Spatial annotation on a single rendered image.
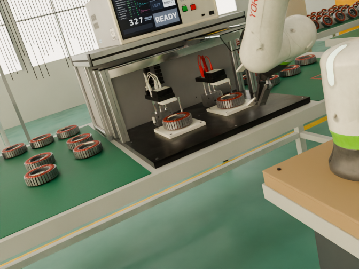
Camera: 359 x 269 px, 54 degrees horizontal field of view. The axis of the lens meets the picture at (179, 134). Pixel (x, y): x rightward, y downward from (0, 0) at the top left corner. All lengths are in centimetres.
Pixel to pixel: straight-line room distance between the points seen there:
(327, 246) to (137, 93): 97
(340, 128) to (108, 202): 63
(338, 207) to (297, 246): 120
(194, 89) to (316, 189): 101
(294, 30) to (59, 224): 80
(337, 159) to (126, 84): 97
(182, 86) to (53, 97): 618
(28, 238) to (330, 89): 80
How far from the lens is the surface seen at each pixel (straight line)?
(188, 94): 161
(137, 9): 140
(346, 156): 75
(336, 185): 74
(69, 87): 768
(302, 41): 101
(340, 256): 87
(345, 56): 68
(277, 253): 184
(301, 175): 79
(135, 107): 152
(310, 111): 134
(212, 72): 143
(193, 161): 109
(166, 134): 127
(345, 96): 69
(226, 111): 136
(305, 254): 182
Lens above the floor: 115
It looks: 18 degrees down
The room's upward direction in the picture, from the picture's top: 15 degrees counter-clockwise
